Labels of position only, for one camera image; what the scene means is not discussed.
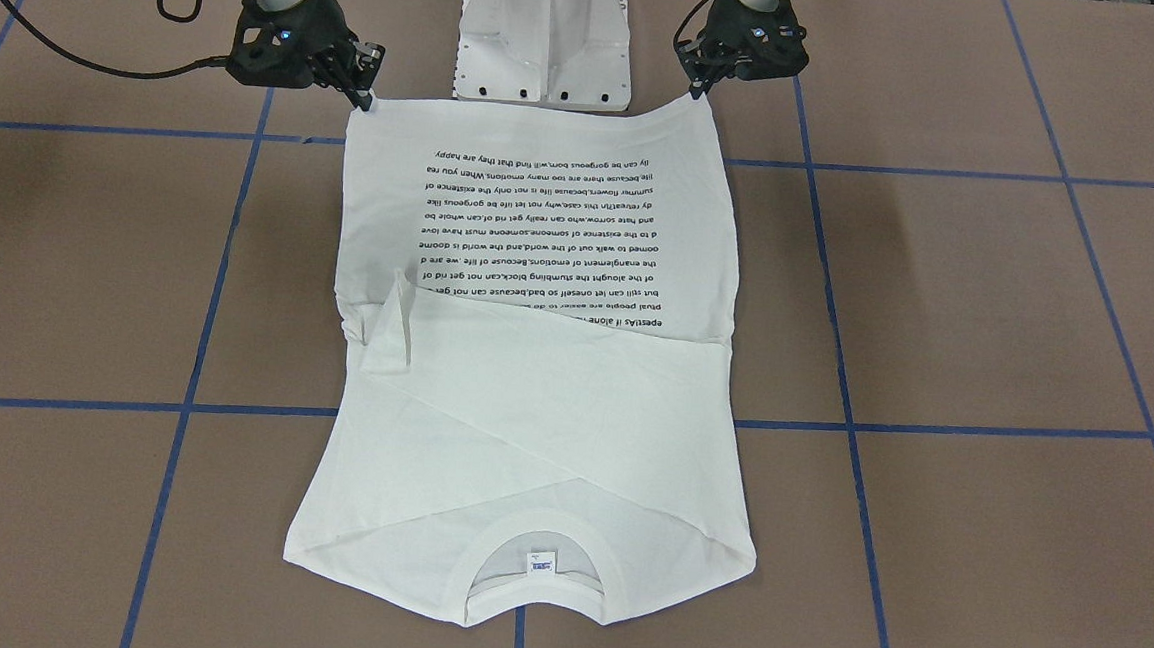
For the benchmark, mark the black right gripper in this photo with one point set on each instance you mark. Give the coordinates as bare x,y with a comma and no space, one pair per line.
327,28

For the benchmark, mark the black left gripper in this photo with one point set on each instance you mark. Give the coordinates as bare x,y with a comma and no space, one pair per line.
737,20

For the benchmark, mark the white long-sleeve printed shirt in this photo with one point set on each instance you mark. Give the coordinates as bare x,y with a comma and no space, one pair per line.
538,309

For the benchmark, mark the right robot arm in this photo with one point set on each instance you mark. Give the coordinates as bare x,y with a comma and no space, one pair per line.
297,43

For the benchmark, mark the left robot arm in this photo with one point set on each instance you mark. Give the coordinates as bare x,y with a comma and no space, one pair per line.
744,39

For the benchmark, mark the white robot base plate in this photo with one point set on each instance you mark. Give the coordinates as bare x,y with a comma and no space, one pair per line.
555,54

